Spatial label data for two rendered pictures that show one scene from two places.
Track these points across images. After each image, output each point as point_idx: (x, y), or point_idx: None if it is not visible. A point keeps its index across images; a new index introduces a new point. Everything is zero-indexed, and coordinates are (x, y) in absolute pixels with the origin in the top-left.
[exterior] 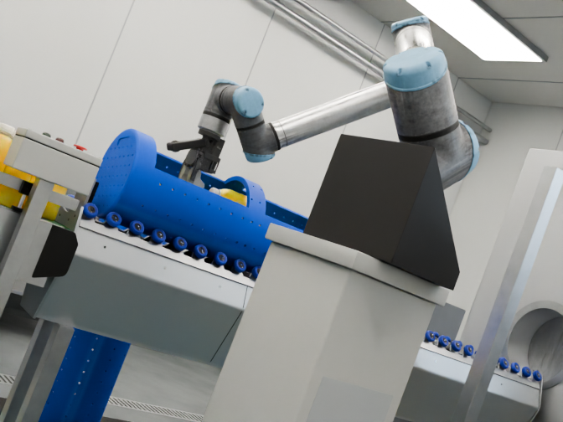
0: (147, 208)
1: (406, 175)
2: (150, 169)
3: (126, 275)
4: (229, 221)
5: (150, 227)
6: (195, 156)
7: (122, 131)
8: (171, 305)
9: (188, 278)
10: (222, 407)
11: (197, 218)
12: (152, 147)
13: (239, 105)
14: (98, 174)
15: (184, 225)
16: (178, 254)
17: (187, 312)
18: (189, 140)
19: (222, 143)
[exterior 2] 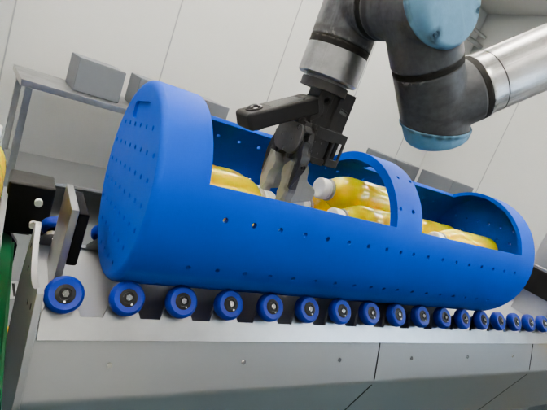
0: (200, 268)
1: None
2: (199, 190)
3: (167, 401)
4: (364, 260)
5: (211, 288)
6: (298, 137)
7: (142, 86)
8: (257, 408)
9: (287, 364)
10: None
11: (304, 268)
12: (201, 132)
13: (425, 16)
14: (109, 170)
15: (279, 281)
16: (267, 329)
17: (284, 407)
18: (284, 101)
19: (350, 103)
